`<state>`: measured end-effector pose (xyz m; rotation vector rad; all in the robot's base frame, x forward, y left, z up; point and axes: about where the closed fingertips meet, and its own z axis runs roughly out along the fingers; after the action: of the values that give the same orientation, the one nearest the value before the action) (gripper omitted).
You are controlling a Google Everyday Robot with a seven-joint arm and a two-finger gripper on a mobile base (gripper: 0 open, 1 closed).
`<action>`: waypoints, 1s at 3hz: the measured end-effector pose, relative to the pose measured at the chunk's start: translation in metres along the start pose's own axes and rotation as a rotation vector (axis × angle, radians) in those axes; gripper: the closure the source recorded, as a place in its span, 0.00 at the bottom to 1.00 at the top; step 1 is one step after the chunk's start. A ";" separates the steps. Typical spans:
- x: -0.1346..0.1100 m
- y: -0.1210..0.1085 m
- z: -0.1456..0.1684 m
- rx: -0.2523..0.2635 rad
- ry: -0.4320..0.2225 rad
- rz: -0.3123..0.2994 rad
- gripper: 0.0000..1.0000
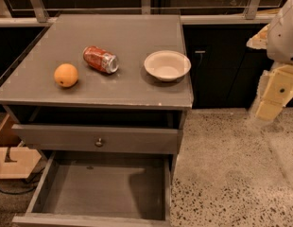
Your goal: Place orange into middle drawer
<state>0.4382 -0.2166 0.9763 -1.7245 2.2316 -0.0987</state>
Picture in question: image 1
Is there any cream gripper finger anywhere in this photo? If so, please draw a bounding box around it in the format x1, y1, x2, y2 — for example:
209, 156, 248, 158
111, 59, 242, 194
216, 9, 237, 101
255, 63, 293, 121
246, 24, 269, 49

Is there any orange fruit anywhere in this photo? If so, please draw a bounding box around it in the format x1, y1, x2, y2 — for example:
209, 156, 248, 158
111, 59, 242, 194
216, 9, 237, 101
54, 63, 78, 88

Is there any grey drawer cabinet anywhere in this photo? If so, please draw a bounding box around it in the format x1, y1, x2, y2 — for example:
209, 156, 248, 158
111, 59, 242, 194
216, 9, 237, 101
0, 13, 195, 182

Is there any grey open middle drawer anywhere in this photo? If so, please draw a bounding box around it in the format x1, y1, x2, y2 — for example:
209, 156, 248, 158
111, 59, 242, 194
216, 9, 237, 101
13, 151, 171, 227

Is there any grey top drawer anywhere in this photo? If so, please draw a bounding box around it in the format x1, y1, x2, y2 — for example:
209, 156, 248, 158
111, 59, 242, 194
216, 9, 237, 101
12, 124, 182, 154

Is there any white paper bowl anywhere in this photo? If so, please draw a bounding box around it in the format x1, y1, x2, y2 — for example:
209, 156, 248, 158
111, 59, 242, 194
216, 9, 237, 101
144, 50, 191, 81

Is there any red crushed soda can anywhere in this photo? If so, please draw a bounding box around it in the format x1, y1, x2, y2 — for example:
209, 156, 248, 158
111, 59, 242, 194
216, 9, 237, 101
83, 45, 118, 74

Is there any wooden box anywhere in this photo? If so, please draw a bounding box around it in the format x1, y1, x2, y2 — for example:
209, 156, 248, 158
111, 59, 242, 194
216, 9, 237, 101
0, 114, 42, 179

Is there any black floor cable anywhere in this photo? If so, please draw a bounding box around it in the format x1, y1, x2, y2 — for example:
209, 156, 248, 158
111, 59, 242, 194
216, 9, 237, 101
0, 168, 46, 196

